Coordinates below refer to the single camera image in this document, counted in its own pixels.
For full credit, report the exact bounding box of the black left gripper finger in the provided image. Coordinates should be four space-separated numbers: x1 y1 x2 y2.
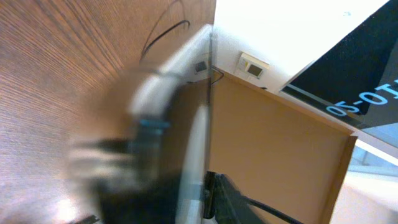
203 171 264 224

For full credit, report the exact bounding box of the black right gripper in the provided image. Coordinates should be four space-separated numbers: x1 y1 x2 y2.
68 74 184 223

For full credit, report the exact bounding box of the black charger cable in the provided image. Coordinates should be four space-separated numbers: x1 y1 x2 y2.
140 19 191 60

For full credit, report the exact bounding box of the black Galaxy flip phone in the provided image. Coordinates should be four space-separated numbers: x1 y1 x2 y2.
175 105 208 224

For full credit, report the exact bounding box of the white wall thermostat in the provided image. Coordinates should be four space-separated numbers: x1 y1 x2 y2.
234 52 270 80

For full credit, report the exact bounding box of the black wall screen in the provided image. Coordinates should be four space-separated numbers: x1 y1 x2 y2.
283 0 397 129

